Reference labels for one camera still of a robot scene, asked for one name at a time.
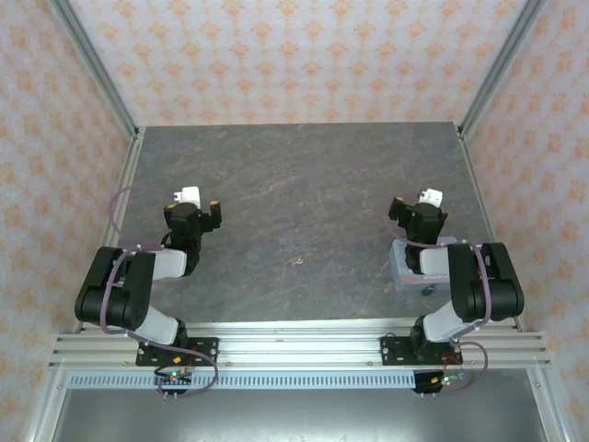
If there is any light blue cartoon tin box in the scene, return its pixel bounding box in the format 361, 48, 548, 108
388, 235, 456, 293

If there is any small circuit board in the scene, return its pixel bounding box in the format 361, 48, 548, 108
154, 367, 194, 387
430, 371, 470, 387

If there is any grey metal panel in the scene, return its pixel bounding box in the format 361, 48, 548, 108
50, 389, 549, 442

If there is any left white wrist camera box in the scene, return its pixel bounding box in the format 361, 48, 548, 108
180, 185, 202, 209

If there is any aluminium side rail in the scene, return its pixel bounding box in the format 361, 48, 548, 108
71, 126, 147, 335
457, 126, 525, 332

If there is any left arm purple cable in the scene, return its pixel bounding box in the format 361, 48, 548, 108
98, 183, 220, 398

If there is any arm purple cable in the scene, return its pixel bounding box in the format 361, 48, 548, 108
98, 183, 220, 398
388, 209, 496, 397

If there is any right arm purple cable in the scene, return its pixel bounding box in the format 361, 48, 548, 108
388, 209, 496, 397

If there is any aluminium corner post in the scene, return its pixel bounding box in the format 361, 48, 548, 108
457, 0, 551, 139
48, 0, 142, 142

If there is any wide aluminium base rail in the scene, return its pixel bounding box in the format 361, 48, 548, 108
48, 320, 551, 370

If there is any slotted grey cable duct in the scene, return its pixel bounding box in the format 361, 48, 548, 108
66, 371, 466, 391

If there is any aluminium lower frame bar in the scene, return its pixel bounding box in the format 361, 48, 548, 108
22, 367, 70, 442
526, 367, 572, 442

